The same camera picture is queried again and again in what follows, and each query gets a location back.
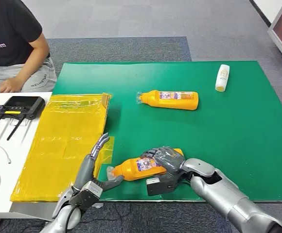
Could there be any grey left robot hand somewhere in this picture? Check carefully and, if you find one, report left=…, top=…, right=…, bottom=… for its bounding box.
left=72, top=132, right=124, bottom=195

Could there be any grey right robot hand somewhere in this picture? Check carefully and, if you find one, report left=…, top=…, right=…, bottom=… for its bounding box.
left=141, top=146, right=187, bottom=184

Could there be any orange bottle with clear cap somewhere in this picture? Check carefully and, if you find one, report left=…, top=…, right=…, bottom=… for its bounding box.
left=106, top=148, right=184, bottom=182
left=136, top=89, right=199, bottom=111

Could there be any small white bottle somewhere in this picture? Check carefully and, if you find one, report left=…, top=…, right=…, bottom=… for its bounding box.
left=215, top=64, right=231, bottom=93

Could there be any yellow taped cardboard sheet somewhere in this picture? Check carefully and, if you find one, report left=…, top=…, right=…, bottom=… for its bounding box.
left=10, top=92, right=115, bottom=202

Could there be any green table mat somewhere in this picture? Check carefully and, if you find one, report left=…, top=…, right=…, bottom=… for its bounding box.
left=52, top=60, right=282, bottom=202

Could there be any white table board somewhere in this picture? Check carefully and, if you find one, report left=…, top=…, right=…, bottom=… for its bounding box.
left=0, top=92, right=52, bottom=216

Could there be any black router with antennas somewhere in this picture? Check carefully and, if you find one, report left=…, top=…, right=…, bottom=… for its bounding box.
left=0, top=96, right=45, bottom=141

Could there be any person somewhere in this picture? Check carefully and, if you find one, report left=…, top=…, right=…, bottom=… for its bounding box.
left=0, top=0, right=58, bottom=94

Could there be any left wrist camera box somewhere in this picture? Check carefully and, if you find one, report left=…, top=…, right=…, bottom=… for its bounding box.
left=69, top=181, right=104, bottom=211

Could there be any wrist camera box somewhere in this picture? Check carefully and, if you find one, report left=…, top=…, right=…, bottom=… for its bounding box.
left=146, top=175, right=180, bottom=197
left=69, top=181, right=104, bottom=211

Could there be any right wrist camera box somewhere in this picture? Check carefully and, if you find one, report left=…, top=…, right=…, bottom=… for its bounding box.
left=146, top=175, right=180, bottom=197

